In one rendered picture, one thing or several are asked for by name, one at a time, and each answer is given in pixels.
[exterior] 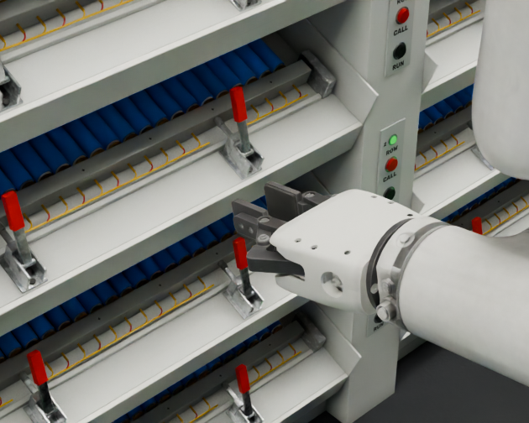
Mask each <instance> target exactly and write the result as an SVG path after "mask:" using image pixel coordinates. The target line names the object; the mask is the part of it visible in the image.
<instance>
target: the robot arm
mask: <svg viewBox="0 0 529 423"><path fill-rule="evenodd" d="M472 126H473V132H474V137H475V140H476V143H477V146H478V148H479V150H480V152H481V154H482V155H483V157H484V158H485V159H486V160H487V161H488V162H489V164H490V165H491V166H493V167H494V168H495V169H496V170H498V171H500V172H501V173H503V174H505V175H508V176H510V177H514V178H517V179H521V180H529V0H486V6H485V11H484V22H483V28H482V34H481V40H480V46H479V56H478V62H477V67H476V73H475V78H474V90H473V98H472ZM264 193H265V199H266V204H267V210H268V211H267V210H266V209H264V208H262V207H260V206H256V205H254V204H252V203H249V202H247V201H244V200H241V199H235V200H234V201H232V208H233V225H234V227H235V229H236V231H237V233H238V234H239V235H241V236H243V237H246V238H248V239H251V240H253V241H255V242H256V244H255V245H254V246H253V247H252V248H251V249H250V250H249V252H248V254H247V255H246V258H247V263H248V267H249V271H252V272H262V273H274V274H277V275H276V276H275V282H276V284H277V285H278V286H279V287H281V288H282V289H284V290H288V291H290V292H291V293H294V294H296V295H299V296H301V297H304V298H307V299H308V300H313V301H315V302H317V303H320V304H323V305H325V306H331V307H333V308H337V309H339V310H343V311H350V312H354V313H359V314H365V315H372V314H374V313H376V312H377V315H378V317H379V318H380V319H381V320H382V321H386V322H388V323H390V324H391V325H393V326H396V327H399V328H400V329H402V330H404V331H406V332H409V333H411V334H413V335H415V336H418V337H420V338H422V339H425V340H427V341H429V342H431V343H434V344H436V345H438V346H439V347H443V348H445V349H447V350H448V351H450V352H453V353H456V354H458V355H459V356H462V357H464V358H467V359H468V360H471V361H473V362H475V363H477V364H480V365H482V366H484V367H486V368H489V369H491V370H493V371H495V372H497V373H500V374H502V375H504V376H506V377H508V378H510V379H513V380H515V381H517V382H519V383H521V384H524V385H526V386H528V387H529V228H527V229H525V230H524V231H522V232H520V233H518V234H516V235H512V236H507V237H488V236H484V235H480V234H478V233H475V232H471V231H469V230H466V229H463V228H461V227H457V226H454V225H452V224H449V223H446V222H443V221H440V220H438V219H435V218H433V217H423V216H421V215H419V214H418V213H416V212H414V211H412V210H411V209H409V208H407V207H405V206H403V205H401V204H398V203H396V202H394V201H391V200H389V199H386V198H384V197H382V196H378V195H376V194H373V193H370V192H367V191H361V190H349V191H345V192H342V193H340V194H334V195H330V196H323V195H321V194H319V193H316V192H315V191H307V192H305V193H303V194H302V195H301V192H300V191H296V190H294V189H291V188H289V187H287V186H284V185H281V184H278V183H275V182H274V181H269V182H267V183H265V184H264ZM269 215H270V216H269Z"/></svg>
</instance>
